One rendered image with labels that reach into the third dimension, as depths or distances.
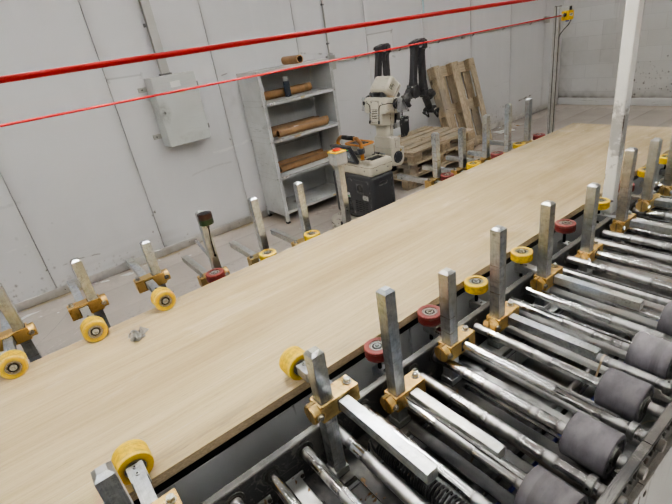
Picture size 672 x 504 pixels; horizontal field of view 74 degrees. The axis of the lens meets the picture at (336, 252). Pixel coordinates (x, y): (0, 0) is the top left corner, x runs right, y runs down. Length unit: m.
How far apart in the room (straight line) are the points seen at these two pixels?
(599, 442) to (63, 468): 1.25
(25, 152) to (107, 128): 0.66
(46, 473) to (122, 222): 3.49
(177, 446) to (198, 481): 0.14
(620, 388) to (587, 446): 0.21
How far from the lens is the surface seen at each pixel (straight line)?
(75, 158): 4.50
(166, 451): 1.24
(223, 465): 1.35
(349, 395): 1.12
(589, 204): 1.94
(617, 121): 2.33
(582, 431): 1.23
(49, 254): 4.64
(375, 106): 3.89
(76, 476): 1.32
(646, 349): 1.51
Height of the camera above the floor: 1.73
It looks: 26 degrees down
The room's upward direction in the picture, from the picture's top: 9 degrees counter-clockwise
